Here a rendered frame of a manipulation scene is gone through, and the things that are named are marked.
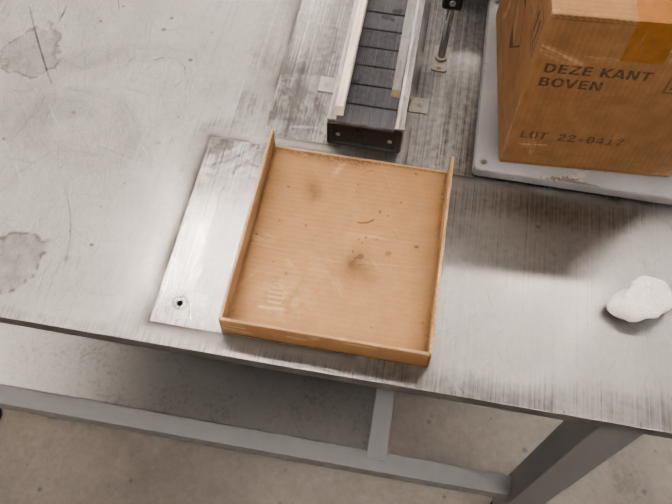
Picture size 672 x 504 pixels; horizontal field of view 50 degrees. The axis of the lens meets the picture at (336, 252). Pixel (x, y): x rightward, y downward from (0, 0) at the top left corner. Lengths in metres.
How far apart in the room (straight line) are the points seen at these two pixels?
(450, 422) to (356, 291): 0.88
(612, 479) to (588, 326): 0.89
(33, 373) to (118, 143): 0.69
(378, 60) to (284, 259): 0.35
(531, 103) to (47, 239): 0.66
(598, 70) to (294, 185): 0.42
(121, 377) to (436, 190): 0.84
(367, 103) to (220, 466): 0.98
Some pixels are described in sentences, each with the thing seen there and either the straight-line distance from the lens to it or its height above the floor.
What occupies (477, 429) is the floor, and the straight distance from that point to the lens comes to 1.77.
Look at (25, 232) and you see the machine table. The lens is 1.06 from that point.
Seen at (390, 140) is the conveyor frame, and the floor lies 0.86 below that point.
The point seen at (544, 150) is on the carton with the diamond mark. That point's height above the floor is 0.89.
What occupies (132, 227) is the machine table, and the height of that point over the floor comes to 0.83.
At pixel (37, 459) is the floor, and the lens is 1.83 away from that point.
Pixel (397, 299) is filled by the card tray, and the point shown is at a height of 0.83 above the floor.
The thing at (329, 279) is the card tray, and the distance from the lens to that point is 0.94.
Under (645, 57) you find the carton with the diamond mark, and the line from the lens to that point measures 0.93.
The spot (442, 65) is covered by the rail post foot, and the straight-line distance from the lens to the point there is 1.19.
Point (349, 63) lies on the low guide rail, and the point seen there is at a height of 0.92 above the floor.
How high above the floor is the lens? 1.67
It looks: 60 degrees down
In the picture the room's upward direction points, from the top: 3 degrees clockwise
